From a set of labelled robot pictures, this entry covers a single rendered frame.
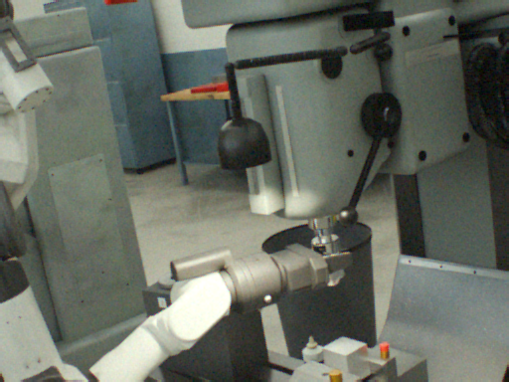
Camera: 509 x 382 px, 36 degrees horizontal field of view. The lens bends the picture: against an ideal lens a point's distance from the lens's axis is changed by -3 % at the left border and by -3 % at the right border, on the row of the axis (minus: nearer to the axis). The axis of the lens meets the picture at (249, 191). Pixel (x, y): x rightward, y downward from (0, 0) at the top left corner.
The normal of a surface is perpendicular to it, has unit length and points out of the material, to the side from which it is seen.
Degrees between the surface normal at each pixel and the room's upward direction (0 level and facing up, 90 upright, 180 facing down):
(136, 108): 90
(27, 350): 86
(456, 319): 63
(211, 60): 90
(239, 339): 90
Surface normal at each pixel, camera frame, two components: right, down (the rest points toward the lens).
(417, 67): 0.65, 0.07
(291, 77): -0.35, 0.28
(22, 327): 0.44, 0.07
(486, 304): -0.73, -0.18
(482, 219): -0.74, 0.28
